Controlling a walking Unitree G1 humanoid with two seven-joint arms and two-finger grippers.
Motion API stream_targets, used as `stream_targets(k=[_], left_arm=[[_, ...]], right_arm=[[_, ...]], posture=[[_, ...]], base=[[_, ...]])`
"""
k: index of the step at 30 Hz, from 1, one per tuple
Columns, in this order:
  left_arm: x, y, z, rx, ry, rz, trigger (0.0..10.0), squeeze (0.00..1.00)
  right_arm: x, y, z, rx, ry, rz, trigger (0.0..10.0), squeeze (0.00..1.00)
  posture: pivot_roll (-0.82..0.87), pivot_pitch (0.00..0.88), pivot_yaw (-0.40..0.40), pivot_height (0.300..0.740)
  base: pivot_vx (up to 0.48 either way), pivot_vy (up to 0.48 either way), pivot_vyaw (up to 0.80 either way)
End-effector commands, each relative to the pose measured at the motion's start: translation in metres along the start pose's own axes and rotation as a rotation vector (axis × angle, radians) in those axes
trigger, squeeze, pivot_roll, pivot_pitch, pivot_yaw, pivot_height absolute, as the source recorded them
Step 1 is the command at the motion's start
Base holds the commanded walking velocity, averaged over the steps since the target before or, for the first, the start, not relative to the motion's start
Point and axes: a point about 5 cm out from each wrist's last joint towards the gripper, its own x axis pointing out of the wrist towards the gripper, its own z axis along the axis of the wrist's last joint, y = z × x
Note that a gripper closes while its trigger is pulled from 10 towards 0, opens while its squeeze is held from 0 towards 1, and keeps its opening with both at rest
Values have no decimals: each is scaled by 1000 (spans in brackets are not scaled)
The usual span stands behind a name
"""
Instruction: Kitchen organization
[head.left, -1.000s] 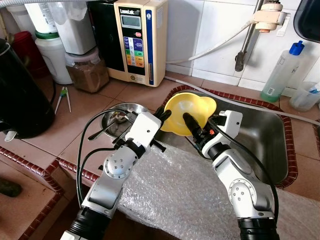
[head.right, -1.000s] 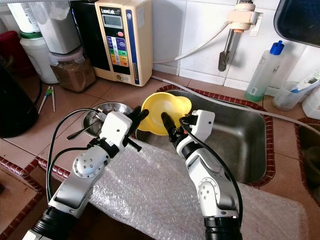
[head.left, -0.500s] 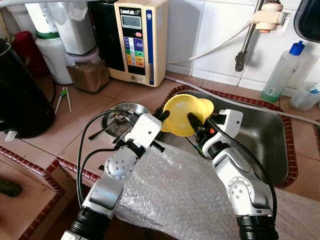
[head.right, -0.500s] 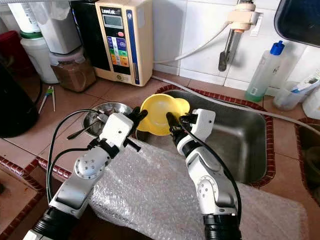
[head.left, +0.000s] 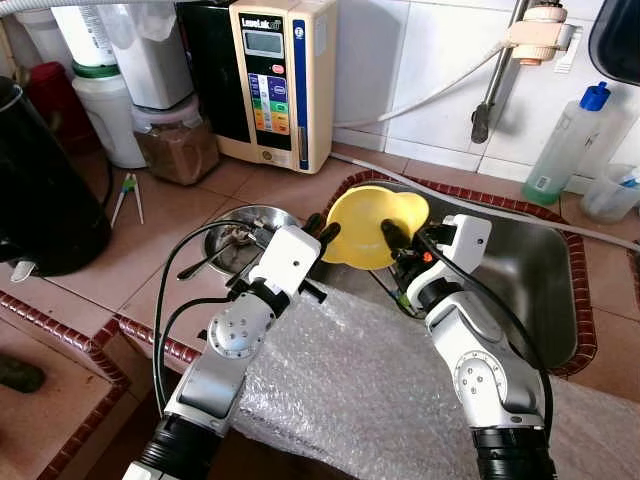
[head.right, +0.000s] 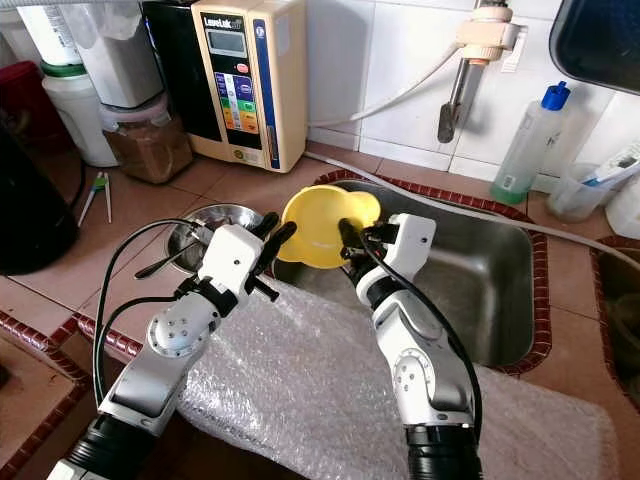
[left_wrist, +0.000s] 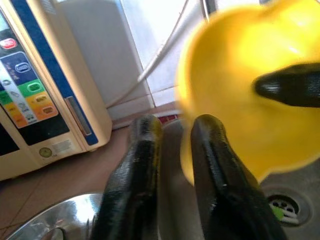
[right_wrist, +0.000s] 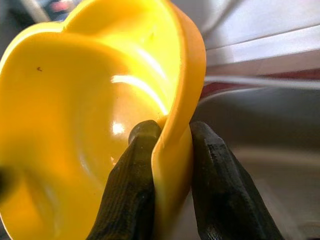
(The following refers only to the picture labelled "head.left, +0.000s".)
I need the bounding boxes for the yellow plastic bowl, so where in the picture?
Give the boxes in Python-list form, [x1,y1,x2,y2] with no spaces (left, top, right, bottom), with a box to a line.
[325,185,431,271]

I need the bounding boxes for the shallow steel bowl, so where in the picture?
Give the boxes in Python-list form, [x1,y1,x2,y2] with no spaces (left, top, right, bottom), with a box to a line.
[205,204,301,277]

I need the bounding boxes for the stainless steel sink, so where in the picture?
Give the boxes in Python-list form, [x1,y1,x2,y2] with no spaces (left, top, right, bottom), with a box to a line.
[310,172,598,378]

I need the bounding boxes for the clear bubble wrap sheet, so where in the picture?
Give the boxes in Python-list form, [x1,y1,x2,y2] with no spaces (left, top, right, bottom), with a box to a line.
[228,283,640,480]

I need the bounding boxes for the clear jar brown contents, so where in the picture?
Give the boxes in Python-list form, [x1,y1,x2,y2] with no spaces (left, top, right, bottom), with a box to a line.
[132,95,221,187]

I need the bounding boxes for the beige water ionizer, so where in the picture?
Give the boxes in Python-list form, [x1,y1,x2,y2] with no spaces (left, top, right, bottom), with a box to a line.
[228,0,339,175]

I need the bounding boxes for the clear bottle green liquid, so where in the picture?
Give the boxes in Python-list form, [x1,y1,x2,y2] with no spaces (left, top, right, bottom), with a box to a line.
[522,82,613,207]

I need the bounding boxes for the white green tongs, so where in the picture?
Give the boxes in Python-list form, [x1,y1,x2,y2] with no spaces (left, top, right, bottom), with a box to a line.
[110,172,147,227]

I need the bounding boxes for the clear plastic cup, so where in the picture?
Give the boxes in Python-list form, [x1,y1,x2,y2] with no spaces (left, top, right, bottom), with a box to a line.
[580,163,640,224]

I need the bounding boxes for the white plastic container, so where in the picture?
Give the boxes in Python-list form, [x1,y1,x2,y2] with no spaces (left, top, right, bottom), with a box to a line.
[95,0,196,111]

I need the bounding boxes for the faucet with beige fitting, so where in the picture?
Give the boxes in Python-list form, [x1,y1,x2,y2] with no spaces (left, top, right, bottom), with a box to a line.
[470,0,583,145]

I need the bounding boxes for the black kettle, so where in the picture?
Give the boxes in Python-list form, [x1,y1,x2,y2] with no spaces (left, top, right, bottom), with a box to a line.
[0,78,114,279]

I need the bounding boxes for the red container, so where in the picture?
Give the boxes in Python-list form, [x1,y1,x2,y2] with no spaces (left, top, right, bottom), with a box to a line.
[25,62,86,156]

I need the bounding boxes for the black frying pan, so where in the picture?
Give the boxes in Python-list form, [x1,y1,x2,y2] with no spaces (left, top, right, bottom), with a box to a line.
[588,0,640,86]

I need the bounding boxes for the dark green object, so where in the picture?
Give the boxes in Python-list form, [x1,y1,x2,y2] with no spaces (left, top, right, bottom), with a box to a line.
[0,355,46,394]

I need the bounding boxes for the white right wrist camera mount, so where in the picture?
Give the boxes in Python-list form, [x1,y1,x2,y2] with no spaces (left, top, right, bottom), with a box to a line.
[405,214,494,311]

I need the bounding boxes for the short white faucet hose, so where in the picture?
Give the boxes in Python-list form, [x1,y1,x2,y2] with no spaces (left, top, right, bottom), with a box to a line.
[333,40,513,129]

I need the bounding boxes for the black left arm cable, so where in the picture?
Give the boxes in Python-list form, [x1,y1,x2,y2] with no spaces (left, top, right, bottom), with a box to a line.
[152,218,263,416]

